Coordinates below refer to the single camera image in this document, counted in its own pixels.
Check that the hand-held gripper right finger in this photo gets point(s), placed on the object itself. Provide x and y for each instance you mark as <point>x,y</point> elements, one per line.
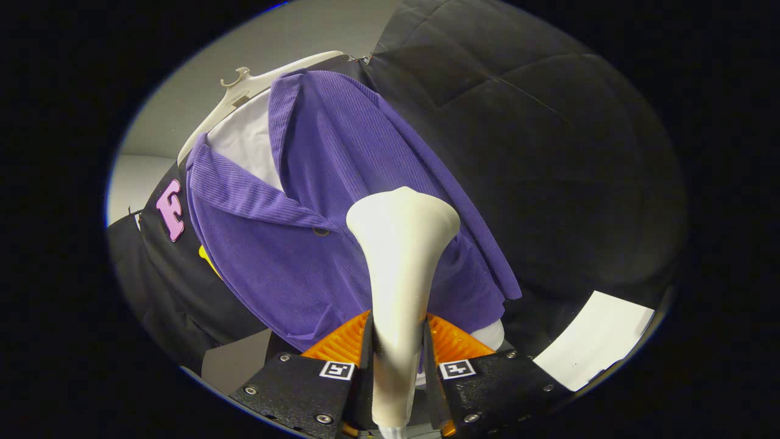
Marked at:
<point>493,390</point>

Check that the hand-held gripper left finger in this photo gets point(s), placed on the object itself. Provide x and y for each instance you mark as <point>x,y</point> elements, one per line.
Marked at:
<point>304,393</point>

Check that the white garment steamer head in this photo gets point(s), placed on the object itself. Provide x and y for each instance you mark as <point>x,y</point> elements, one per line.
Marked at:
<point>399,274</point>

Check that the white clothes hanger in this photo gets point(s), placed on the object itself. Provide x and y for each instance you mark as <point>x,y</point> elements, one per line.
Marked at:
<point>244,91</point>

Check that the white flat panel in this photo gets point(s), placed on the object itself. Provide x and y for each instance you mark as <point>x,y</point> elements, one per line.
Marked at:
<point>597,341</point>

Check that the black backdrop cloth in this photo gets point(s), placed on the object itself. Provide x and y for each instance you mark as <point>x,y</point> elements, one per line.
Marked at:
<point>548,171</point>

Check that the white mannequin torso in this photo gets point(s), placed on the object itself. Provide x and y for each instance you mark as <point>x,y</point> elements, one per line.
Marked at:
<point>250,143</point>

